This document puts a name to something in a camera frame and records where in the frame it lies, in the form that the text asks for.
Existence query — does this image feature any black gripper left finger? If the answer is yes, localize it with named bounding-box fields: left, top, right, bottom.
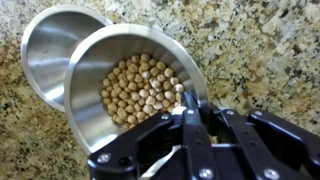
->
left=86, top=90, right=218, bottom=180

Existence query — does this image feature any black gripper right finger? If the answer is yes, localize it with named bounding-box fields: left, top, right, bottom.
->
left=212, top=107, right=320, bottom=180

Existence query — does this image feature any pile of beige chickpeas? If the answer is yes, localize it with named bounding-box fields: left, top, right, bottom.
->
left=99, top=53, right=185, bottom=131

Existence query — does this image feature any small stainless steel bowl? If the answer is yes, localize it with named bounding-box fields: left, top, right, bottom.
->
left=20, top=4, right=114, bottom=113
left=63, top=23, right=211, bottom=157

